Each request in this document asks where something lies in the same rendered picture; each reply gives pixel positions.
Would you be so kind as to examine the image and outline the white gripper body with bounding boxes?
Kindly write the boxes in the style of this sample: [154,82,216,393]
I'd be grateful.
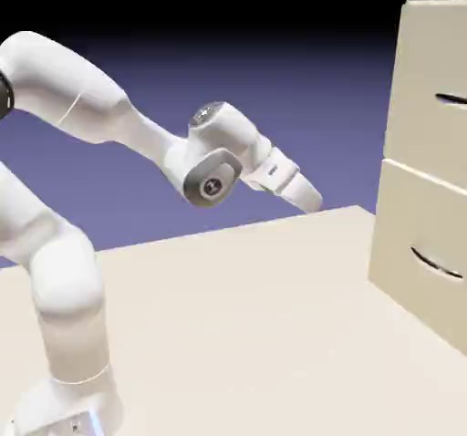
[275,171,325,214]

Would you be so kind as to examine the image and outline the cream painted cabinet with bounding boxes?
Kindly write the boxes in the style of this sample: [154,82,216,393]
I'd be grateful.
[367,0,467,358]

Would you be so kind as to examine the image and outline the cream drawer front curved handle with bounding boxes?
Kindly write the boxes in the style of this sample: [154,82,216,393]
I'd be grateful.
[368,158,467,357]

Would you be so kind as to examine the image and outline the cream drawer front straight handle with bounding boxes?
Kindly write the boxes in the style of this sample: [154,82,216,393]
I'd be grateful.
[382,3,467,192]

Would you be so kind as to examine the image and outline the dark curved drawer handle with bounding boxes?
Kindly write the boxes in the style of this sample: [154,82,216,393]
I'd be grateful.
[409,245,463,280]

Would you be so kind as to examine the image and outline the dark straight drawer handle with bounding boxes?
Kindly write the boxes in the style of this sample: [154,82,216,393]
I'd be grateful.
[434,93,467,106]

